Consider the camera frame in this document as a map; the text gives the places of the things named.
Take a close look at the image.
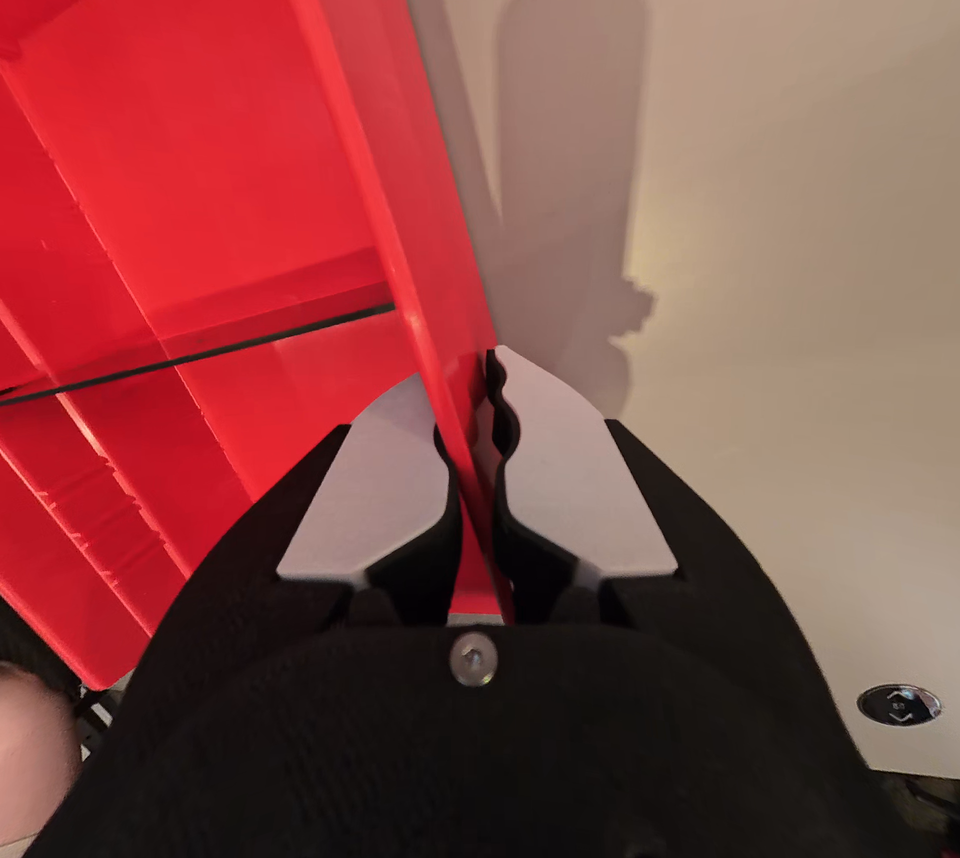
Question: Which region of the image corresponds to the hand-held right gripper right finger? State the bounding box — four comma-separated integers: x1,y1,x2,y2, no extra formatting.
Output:
484,344,681,627

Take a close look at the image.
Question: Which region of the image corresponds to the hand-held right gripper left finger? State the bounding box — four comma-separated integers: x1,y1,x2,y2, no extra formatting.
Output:
276,371,465,627

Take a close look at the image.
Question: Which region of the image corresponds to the red plastic bin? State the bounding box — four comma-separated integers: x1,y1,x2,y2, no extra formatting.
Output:
0,0,520,692

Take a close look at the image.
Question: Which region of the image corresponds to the person's left forearm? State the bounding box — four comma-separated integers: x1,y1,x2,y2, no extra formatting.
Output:
0,663,85,840

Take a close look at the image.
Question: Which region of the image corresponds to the round desk height control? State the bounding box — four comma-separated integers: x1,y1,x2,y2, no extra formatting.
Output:
856,683,944,727

